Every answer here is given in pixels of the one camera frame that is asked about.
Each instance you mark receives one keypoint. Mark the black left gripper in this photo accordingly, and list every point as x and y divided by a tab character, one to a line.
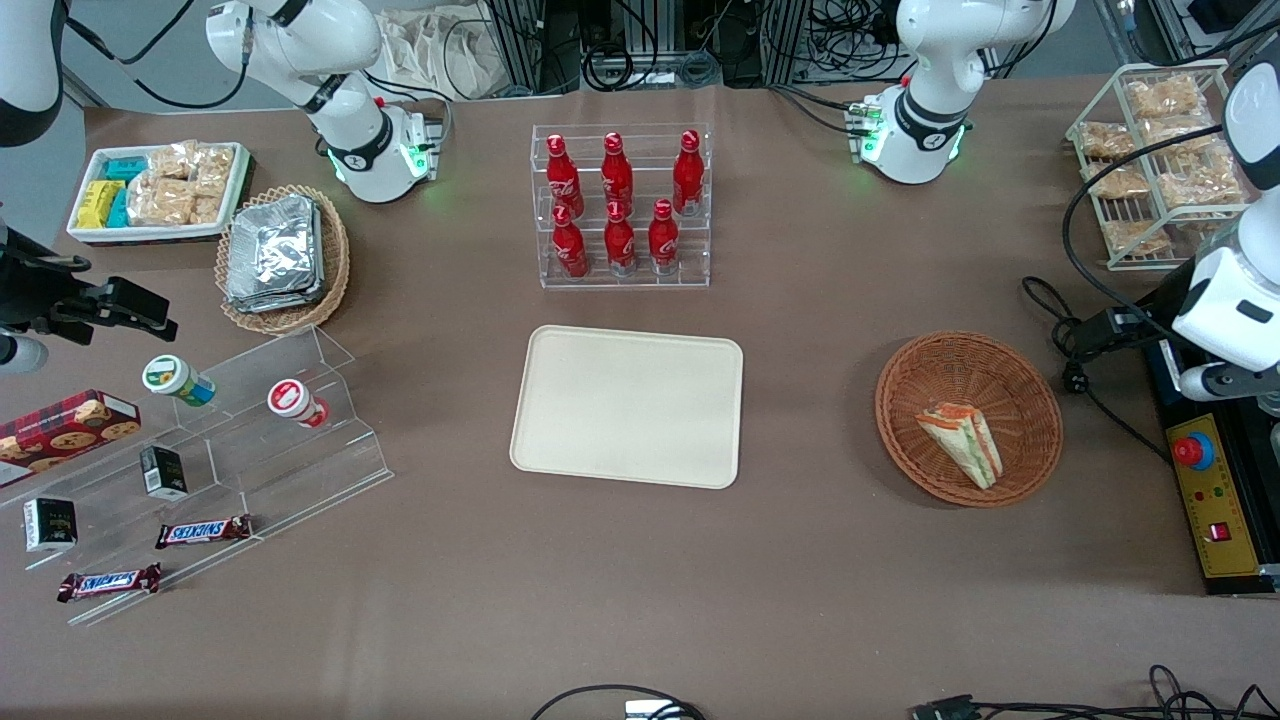
1152	313

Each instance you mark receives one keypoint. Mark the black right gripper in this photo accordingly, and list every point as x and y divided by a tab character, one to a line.
32	290

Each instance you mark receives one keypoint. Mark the triangular sandwich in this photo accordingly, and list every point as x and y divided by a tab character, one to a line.
965	440

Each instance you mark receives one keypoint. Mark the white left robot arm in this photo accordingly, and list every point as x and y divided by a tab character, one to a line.
915	120

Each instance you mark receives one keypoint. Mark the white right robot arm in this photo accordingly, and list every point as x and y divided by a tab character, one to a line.
350	140

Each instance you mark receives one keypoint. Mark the white rectangular snack tray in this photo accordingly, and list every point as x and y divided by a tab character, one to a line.
90	235

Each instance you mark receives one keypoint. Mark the round brown wicker basket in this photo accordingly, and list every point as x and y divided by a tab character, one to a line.
960	365

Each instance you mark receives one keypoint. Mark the oval wicker basket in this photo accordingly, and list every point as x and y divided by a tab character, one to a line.
335	270

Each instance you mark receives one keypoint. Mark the beige rectangular tray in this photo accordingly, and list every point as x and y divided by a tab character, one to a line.
628	405

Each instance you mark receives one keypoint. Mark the green lid yogurt cup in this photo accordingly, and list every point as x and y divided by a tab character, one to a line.
175	378

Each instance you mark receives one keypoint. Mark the teal snack pack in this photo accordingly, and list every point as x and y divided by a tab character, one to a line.
127	168
119	210

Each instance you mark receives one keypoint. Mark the clear fried snack bag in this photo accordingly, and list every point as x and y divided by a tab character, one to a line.
1135	238
1200	182
1106	140
1165	96
1118	182
1178	134

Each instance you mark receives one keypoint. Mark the clear rice cracker bag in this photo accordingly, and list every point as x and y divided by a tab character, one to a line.
206	210
172	160
160	202
214	170

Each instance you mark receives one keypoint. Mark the yellow snack pack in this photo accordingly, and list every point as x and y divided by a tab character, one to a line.
98	203

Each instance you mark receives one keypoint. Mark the silver foil pack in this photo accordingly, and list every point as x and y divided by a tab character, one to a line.
275	245
262	304

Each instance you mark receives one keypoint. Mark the red plaid cookie box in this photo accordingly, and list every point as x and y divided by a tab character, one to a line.
60	425

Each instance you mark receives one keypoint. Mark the small black box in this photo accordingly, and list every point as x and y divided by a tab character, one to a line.
163	472
50	524

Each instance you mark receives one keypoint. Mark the red lid yogurt cup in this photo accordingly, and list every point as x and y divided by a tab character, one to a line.
293	400

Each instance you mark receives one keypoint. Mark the clear acrylic step display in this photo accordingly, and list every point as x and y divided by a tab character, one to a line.
250	460

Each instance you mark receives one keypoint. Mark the yellow emergency stop panel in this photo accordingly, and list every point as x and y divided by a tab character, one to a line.
1215	500

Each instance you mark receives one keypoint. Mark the black equipment box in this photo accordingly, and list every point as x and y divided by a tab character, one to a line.
1262	470

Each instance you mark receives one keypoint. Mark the snickers chocolate bar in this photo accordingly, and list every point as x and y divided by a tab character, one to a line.
108	582
203	531

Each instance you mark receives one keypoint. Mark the white cloth bag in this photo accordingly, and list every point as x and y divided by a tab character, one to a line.
440	55

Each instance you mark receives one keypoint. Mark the red cola bottle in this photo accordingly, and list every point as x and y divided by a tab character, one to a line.
687	178
616	178
663	243
561	180
570	250
619	245

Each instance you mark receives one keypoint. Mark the clear acrylic bottle rack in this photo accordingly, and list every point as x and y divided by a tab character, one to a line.
640	280

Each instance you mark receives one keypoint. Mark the white adapter block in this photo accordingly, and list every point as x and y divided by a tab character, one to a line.
650	711

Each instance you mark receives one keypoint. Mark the aluminium frame post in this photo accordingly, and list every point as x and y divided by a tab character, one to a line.
520	45
785	40

